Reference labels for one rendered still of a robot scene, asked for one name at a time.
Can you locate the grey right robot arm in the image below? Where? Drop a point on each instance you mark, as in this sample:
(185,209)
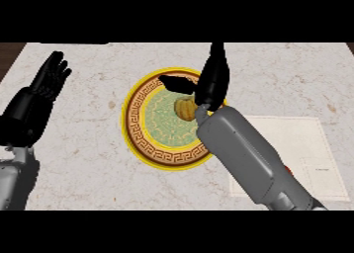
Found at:
(243,148)

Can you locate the yellow-rimmed ornate plate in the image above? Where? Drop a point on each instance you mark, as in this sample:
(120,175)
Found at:
(157,131)

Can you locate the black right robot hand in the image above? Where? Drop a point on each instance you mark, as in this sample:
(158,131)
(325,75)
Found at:
(213,82)

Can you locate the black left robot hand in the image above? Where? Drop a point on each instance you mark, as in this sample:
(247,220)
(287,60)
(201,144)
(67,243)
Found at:
(31,102)

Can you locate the yellow-brown squash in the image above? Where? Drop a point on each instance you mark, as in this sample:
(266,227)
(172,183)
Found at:
(184,110)

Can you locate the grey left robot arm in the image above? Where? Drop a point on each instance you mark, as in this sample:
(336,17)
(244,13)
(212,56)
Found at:
(6,178)

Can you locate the white placemat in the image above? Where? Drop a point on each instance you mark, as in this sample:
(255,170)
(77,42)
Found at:
(306,145)

